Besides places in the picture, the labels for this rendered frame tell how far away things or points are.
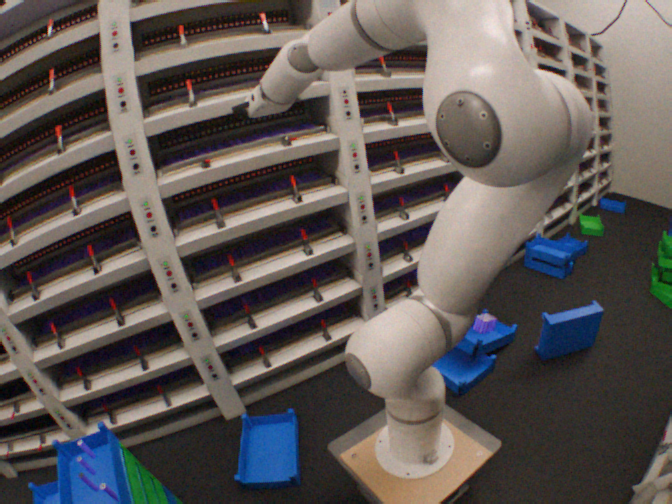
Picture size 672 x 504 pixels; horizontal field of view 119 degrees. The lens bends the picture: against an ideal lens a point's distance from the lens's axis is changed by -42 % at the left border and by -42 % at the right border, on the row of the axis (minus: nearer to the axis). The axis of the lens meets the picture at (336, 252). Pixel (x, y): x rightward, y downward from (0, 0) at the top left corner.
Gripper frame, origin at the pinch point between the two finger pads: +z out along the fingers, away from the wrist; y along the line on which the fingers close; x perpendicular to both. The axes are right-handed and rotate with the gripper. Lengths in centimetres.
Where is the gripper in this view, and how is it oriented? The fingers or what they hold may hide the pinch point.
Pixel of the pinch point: (260, 111)
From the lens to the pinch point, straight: 86.8
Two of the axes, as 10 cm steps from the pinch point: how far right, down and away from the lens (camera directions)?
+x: -2.6, -9.4, -2.2
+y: 8.6, -3.2, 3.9
